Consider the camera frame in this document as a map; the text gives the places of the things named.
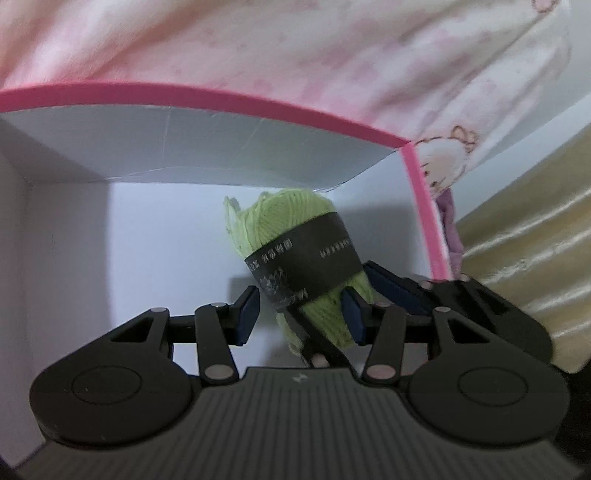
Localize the pink cartoon blanket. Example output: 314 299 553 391
1 1 570 195

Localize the pink cardboard box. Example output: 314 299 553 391
1 82 452 464

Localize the green yarn ball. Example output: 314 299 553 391
224 189 373 354

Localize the bear print bed cover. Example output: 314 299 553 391
436 189 464 279

